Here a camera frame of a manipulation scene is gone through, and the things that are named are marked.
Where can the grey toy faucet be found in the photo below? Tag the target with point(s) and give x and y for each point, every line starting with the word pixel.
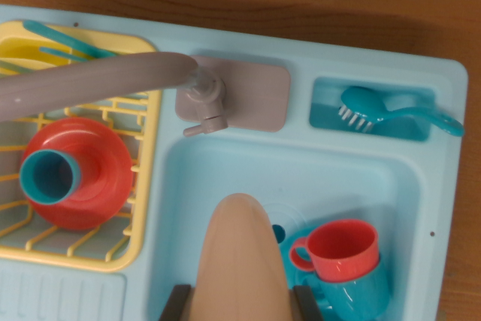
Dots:
pixel 112 76

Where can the yellow dish rack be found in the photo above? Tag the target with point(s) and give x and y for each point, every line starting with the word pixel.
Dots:
pixel 144 193

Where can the cream toy detergent bottle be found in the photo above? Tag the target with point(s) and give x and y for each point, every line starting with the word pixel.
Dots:
pixel 240 261

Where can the teal dish brush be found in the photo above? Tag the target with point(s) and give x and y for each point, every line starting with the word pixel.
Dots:
pixel 360 101

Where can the teal toy cup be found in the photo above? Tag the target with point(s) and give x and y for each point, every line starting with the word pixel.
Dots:
pixel 360 298
pixel 49 182

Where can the teal toy fork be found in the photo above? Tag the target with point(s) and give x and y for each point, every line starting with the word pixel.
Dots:
pixel 60 54

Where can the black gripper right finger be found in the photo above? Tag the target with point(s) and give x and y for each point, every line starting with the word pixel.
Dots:
pixel 307 304

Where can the red toy cup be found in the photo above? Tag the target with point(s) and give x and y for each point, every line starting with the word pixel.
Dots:
pixel 345 257

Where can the light blue toy sink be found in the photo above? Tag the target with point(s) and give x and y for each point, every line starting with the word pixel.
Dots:
pixel 210 170

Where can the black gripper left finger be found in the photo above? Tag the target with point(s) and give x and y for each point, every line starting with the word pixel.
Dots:
pixel 176 304

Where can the red toy plate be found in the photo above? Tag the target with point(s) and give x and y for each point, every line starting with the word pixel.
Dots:
pixel 101 170

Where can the teal toy knife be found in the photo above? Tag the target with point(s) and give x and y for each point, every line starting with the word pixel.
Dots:
pixel 64 39

